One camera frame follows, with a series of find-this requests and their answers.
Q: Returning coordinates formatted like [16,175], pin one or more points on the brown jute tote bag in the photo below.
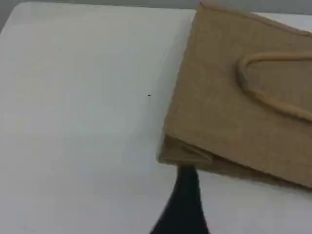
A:
[231,109]

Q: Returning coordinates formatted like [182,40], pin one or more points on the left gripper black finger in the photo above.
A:
[182,209]

